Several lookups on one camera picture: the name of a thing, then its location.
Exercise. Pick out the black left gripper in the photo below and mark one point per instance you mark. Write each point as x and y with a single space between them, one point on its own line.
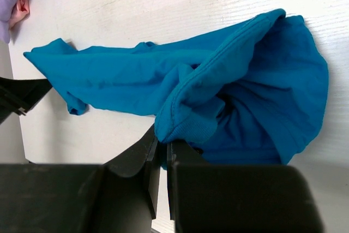
21 96

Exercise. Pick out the folded salmon t-shirt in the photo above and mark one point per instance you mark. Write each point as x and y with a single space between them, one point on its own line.
20 12

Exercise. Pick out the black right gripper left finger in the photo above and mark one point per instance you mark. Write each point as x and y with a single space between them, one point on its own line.
141 159

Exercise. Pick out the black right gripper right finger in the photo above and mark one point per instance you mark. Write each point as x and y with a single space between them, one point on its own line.
186 182

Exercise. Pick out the blue t-shirt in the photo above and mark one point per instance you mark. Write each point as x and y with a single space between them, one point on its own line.
251 93

